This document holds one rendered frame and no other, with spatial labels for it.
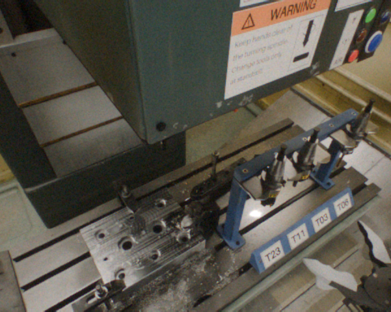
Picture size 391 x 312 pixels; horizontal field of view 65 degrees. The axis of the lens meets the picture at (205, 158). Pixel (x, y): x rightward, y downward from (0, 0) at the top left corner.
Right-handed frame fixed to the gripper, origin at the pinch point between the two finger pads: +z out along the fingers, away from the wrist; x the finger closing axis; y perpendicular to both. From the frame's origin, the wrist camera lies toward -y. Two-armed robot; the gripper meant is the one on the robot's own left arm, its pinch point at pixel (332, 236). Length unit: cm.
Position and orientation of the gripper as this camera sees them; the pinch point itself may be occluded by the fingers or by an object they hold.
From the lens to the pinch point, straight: 63.4
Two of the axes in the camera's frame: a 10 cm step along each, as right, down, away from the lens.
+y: -0.4, 6.8, 7.3
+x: 8.5, -3.6, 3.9
